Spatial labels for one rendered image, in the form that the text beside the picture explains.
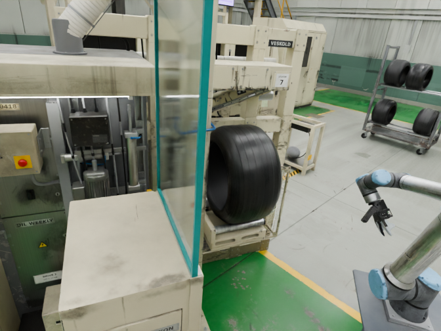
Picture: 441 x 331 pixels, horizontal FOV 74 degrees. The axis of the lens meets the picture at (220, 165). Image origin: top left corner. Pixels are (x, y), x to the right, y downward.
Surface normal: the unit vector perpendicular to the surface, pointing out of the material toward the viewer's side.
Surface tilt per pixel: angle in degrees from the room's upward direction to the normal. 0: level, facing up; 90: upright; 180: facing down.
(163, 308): 90
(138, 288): 0
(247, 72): 90
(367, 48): 90
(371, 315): 0
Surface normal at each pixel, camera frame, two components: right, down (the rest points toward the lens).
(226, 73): 0.37, 0.42
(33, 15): 0.70, 0.35
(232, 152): -0.41, -0.29
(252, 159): 0.33, -0.29
